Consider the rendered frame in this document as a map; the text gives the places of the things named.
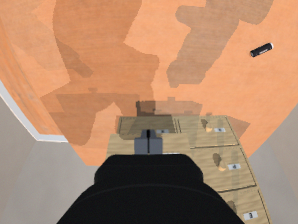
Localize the black battery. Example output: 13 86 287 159
250 43 273 57

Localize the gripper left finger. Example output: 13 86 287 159
134 130 149 155

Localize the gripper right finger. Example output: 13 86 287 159
148 130 163 154

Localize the small wooden chest of drawers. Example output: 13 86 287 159
116 115 273 224

